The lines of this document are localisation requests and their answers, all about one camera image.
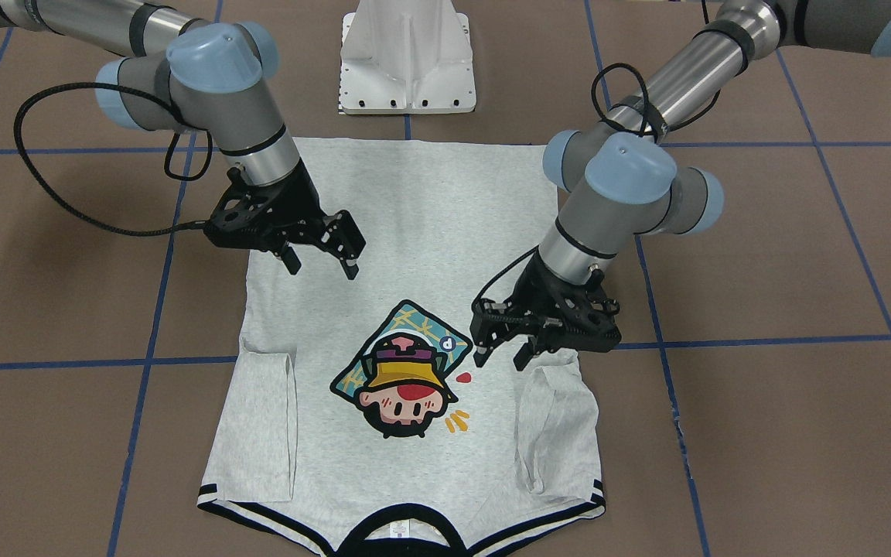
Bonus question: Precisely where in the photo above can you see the grey cartoon print t-shirt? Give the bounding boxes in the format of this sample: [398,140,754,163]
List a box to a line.
[197,138,605,556]

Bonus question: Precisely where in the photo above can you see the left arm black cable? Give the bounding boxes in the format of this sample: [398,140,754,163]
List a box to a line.
[470,0,725,310]

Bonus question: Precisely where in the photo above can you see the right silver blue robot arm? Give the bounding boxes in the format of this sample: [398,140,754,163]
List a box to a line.
[0,1,365,279]

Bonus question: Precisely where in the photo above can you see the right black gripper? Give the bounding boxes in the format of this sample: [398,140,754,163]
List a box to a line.
[203,161,367,281]

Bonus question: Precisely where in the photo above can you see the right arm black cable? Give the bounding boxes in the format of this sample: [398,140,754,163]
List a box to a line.
[14,81,214,237]

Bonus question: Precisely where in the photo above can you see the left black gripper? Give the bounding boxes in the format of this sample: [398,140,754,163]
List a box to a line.
[470,249,622,371]

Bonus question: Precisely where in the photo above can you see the white camera mast base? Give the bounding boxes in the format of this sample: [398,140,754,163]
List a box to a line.
[337,1,477,115]

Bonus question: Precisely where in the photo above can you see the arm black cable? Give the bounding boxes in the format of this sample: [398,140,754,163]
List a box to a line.
[470,0,725,310]
[14,81,214,237]

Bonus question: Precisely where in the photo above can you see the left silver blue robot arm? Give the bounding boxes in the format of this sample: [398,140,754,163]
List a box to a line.
[470,1,891,370]

